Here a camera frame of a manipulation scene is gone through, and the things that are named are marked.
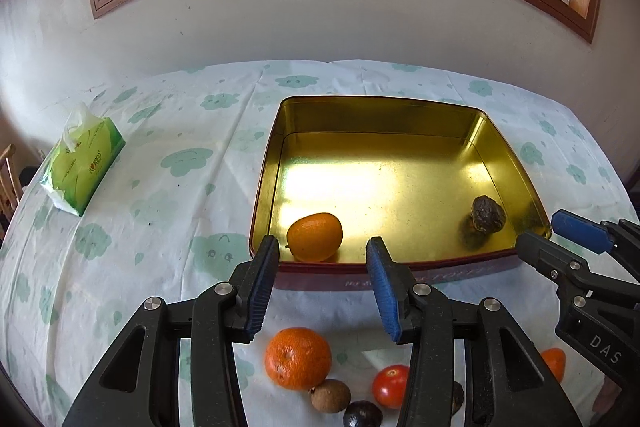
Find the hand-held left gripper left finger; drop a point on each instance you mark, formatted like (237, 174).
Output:
(257, 287)

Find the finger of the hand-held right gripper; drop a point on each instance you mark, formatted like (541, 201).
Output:
(545, 252)
(580, 229)

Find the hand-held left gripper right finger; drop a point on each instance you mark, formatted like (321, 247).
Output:
(385, 292)

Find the dimpled orange mandarin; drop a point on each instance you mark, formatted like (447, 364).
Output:
(297, 357)

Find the brown longan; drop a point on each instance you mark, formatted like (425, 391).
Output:
(330, 396)

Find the small dark round fruit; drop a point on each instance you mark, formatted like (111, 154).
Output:
(362, 414)

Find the red and gold tin box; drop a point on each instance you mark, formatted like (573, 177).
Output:
(400, 167)

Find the smooth orange kumquat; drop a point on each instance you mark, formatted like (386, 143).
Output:
(315, 237)
(555, 364)

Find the dark water chestnut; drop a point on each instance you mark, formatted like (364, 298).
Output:
(457, 399)
(487, 214)

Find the red tomato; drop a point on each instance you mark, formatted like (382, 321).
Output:
(391, 386)

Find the white cloud print tablecloth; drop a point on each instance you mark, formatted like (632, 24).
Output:
(165, 232)

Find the green tissue pack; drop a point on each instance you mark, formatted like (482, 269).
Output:
(85, 167)

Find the wooden chair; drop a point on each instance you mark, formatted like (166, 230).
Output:
(7, 177)

